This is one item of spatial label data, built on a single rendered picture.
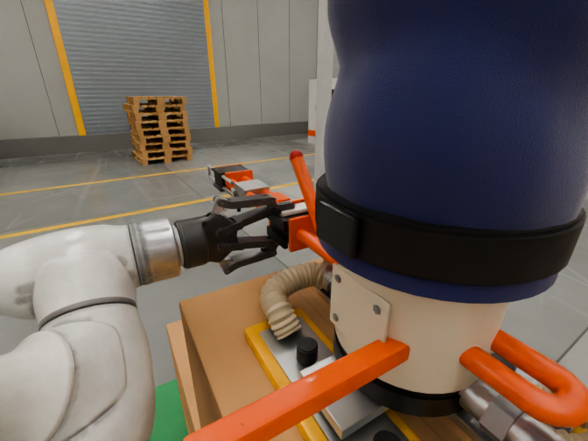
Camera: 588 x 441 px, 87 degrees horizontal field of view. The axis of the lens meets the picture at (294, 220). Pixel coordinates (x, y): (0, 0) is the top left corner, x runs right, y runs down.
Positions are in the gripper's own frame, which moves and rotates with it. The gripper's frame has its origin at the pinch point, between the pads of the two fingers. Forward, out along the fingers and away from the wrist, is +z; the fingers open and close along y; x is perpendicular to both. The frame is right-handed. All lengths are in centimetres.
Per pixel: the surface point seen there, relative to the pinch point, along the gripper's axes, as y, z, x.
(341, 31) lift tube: -25.7, -9.3, 23.4
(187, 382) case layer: 65, -20, -34
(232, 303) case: 12.8, -12.9, 0.8
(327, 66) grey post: -46, 181, -247
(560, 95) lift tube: -21.5, -2.9, 35.8
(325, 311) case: 12.9, 0.1, 10.6
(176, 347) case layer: 66, -20, -52
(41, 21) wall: -158, -112, -904
